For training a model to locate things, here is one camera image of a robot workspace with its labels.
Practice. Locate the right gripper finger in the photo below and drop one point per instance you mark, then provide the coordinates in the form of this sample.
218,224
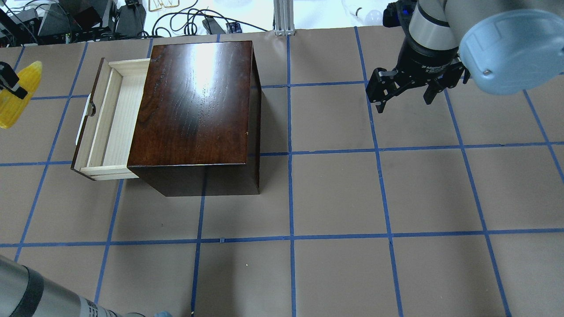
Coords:
435,86
386,84

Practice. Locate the light wood drawer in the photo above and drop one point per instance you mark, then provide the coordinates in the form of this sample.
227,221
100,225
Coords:
104,138

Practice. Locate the black power adapter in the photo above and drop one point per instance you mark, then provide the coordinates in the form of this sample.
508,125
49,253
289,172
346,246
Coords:
212,27

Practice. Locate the white light bulb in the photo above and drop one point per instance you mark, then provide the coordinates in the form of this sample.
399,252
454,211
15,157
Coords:
368,16

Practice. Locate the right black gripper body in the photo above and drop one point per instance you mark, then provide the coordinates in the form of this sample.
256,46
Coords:
425,61

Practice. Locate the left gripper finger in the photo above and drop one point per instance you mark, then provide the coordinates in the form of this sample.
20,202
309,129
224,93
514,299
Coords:
9,81

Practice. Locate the yellow corn cob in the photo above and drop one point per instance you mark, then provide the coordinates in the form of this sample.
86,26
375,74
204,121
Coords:
11,107

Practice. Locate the gold wire rack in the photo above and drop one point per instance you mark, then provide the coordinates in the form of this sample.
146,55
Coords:
157,5

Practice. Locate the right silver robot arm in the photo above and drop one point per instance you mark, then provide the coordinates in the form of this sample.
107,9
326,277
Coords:
504,46

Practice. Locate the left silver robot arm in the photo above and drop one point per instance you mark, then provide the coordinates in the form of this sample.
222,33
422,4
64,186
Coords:
24,292

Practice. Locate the aluminium frame post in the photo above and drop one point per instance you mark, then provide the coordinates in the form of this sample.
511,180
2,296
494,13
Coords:
284,18

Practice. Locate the dark wooden drawer box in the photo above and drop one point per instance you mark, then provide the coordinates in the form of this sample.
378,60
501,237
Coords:
198,129

